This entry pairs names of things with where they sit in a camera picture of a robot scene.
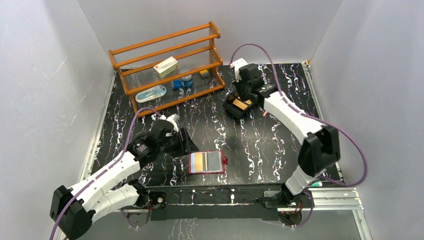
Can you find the gold credit card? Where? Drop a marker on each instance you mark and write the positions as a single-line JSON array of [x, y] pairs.
[[199, 161], [242, 105]]

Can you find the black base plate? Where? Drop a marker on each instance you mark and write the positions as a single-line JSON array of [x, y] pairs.
[[232, 201]]

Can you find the small yellow black block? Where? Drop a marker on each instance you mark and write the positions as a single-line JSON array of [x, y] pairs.
[[204, 74]]

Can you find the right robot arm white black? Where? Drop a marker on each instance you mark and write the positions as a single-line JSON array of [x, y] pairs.
[[320, 147]]

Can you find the small blue box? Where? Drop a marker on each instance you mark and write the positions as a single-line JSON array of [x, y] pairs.
[[176, 84]]

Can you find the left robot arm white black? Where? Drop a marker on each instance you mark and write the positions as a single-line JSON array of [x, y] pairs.
[[74, 209]]

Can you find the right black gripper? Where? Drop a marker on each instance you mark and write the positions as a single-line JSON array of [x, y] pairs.
[[237, 82]]

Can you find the black plastic card tray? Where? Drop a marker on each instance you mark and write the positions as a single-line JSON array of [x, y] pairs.
[[235, 113]]

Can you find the green white marker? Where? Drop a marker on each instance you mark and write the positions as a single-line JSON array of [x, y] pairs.
[[316, 184]]

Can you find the white blue blister pack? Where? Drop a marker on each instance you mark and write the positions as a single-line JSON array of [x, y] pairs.
[[150, 94]]

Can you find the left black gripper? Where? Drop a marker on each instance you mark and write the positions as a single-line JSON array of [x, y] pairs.
[[183, 143]]

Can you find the orange wooden shelf rack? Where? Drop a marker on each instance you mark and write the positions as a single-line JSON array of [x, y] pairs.
[[194, 48]]

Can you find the blue white round tin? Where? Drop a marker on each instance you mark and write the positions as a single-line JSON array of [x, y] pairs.
[[187, 81]]

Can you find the red card holder wallet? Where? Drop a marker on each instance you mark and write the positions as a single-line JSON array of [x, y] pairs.
[[216, 163]]

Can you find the white cardboard box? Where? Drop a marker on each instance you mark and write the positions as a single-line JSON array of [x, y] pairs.
[[165, 67]]

